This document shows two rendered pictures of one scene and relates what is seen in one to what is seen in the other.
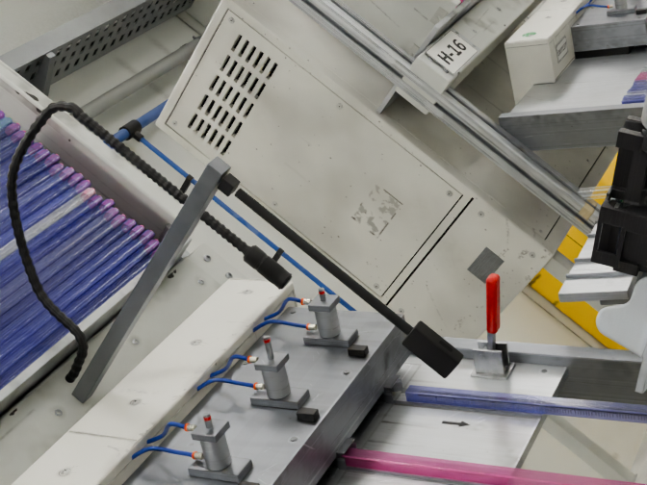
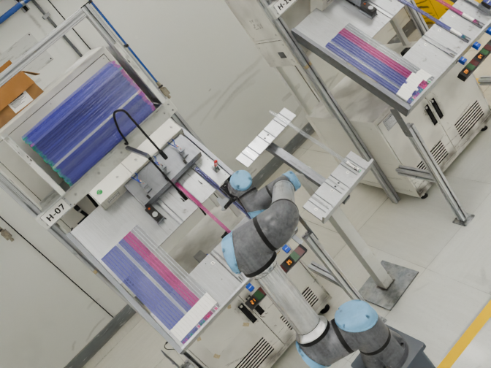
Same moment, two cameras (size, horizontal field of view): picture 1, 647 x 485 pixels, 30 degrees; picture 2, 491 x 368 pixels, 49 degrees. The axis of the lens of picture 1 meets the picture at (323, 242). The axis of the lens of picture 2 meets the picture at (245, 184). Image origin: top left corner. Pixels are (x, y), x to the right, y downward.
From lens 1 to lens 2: 169 cm
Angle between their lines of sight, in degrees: 47
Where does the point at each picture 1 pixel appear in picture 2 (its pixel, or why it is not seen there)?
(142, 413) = (136, 164)
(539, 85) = (317, 9)
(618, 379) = not seen: hidden behind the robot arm
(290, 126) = not seen: outside the picture
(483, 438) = (202, 190)
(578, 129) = (310, 47)
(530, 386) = (220, 178)
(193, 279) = (162, 112)
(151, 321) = (148, 126)
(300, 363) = (173, 158)
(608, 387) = not seen: hidden behind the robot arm
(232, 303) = (166, 130)
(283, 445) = (159, 185)
